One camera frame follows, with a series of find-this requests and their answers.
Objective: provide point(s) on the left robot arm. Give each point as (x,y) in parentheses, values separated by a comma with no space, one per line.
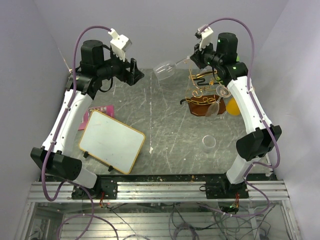
(98,62)

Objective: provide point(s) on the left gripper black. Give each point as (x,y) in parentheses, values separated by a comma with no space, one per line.
(136,74)

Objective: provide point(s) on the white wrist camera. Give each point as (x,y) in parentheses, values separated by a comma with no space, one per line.
(119,44)
(204,33)

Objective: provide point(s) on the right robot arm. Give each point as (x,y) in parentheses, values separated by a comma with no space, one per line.
(261,133)

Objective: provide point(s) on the pink sticker booklet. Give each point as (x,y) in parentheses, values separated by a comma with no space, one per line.
(108,110)

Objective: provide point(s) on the clear tumbler glass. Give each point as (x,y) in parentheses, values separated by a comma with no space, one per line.
(168,68)

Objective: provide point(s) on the clear wine glass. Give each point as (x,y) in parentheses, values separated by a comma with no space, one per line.
(205,147)

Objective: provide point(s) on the orange plastic wine glass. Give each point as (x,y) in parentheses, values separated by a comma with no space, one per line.
(232,107)

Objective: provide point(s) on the white board with yellow frame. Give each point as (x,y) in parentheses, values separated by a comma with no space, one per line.
(111,142)

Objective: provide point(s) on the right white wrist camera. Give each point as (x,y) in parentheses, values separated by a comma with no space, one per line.
(204,33)

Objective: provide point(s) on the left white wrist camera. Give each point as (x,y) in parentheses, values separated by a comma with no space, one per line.
(119,44)

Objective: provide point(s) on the gold wire wine glass rack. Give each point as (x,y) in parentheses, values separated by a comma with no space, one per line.
(202,91)

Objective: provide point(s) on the clear champagne flute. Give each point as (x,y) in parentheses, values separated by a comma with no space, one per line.
(215,107)

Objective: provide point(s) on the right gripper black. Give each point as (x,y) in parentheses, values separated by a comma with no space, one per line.
(197,54)

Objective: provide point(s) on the aluminium rail frame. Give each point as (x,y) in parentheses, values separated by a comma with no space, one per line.
(151,192)

